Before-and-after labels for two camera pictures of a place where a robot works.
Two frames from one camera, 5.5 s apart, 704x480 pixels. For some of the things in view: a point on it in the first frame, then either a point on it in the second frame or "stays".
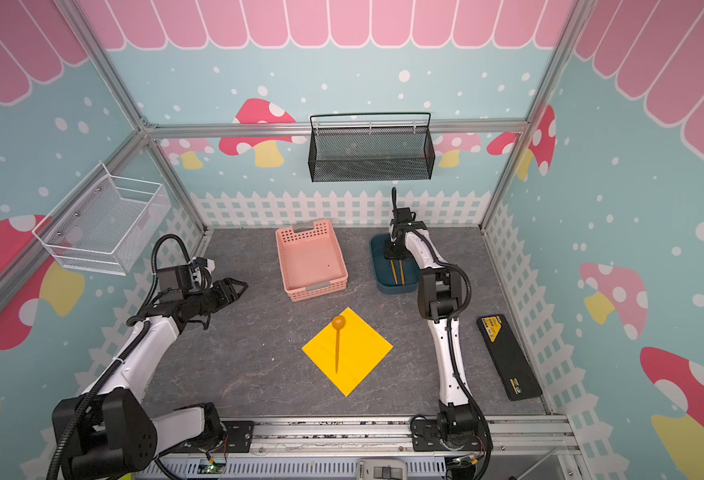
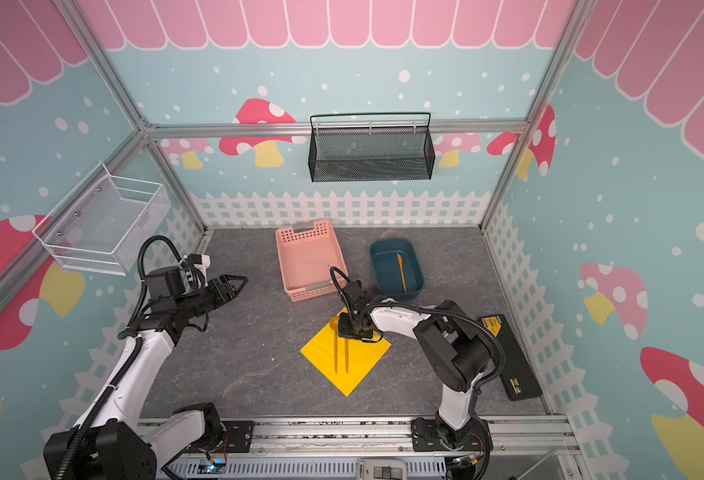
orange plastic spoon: [338, 323] stays
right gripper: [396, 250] to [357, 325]
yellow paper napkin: [360, 350] stays
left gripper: [227, 294] stays
